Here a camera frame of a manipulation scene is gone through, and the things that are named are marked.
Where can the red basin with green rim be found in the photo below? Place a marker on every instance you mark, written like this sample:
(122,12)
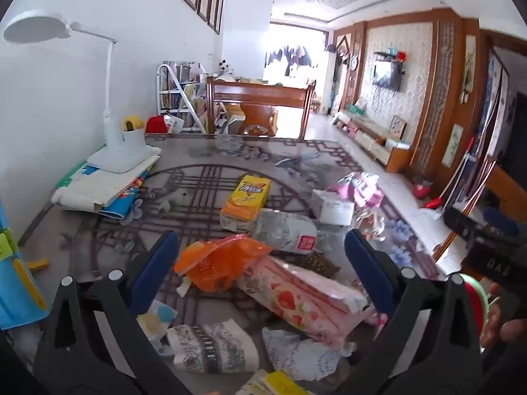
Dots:
(477,312)

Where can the yellow round object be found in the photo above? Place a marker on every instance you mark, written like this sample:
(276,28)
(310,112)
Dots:
(134,122)

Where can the hanging laundry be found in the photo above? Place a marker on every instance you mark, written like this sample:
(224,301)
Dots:
(292,57)

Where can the blue printed booklet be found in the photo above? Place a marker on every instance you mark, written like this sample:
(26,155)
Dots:
(123,201)

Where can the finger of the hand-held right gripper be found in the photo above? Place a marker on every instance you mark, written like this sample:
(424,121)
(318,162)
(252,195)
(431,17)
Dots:
(500,220)
(459,222)

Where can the crushed clear plastic bottle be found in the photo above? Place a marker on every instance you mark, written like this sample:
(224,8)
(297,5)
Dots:
(280,226)

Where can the small brown box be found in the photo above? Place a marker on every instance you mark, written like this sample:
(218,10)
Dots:
(319,264)

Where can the white folded paper sheets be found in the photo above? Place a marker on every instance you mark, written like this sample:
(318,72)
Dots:
(86,193)

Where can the orange plastic bag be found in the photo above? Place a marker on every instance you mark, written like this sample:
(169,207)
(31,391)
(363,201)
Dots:
(218,263)

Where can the wooden television cabinet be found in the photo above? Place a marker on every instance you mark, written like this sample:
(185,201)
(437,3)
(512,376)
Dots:
(383,144)

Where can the yellow drink carton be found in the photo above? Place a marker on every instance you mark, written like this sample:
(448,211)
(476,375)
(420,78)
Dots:
(247,197)

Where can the red bag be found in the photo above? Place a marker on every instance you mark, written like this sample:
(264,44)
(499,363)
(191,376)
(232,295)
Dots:
(156,125)

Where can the person's right hand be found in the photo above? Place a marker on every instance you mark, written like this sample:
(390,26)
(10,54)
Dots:
(510,331)

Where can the white metal rack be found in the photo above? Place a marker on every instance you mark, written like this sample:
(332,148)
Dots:
(160,90)

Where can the blue plastic board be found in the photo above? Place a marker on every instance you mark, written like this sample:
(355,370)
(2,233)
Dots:
(16,296)

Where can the pink plastic bag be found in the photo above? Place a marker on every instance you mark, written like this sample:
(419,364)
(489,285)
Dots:
(358,185)

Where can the wooden dining chair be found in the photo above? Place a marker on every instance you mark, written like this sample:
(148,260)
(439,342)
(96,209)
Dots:
(255,90)

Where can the pink strawberry print pack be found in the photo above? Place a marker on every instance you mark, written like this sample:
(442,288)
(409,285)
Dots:
(296,296)

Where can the black white patterned pack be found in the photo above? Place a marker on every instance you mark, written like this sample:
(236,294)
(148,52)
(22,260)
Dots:
(214,345)

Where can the small framed star picture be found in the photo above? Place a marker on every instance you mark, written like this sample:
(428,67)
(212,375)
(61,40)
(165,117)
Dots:
(397,126)

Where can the small white box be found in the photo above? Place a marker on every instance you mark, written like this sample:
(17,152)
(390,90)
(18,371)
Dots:
(335,212)

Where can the floral wall picture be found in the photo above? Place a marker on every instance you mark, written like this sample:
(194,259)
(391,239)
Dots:
(453,144)

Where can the green tissue box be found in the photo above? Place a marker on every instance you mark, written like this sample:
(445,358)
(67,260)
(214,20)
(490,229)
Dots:
(356,110)

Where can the white desk lamp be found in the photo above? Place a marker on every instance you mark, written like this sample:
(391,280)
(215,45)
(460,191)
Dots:
(123,156)

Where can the round wall clock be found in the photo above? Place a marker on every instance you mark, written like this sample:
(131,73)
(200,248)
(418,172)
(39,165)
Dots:
(355,62)

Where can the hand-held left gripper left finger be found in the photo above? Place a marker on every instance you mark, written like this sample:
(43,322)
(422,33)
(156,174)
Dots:
(158,259)

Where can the small yellow lid cup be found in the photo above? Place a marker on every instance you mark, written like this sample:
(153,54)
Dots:
(154,327)

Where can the wall mounted television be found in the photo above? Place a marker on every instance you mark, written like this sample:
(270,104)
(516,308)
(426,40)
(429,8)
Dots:
(387,76)

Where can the red floor bin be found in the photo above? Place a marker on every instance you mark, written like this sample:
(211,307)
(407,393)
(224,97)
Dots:
(421,191)

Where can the yellow flat packet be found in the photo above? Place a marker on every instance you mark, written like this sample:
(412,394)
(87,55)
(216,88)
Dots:
(280,384)

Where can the blue printed poster board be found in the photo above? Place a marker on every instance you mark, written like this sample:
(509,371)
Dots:
(494,103)

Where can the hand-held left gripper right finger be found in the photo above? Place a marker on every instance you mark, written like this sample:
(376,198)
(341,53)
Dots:
(366,263)

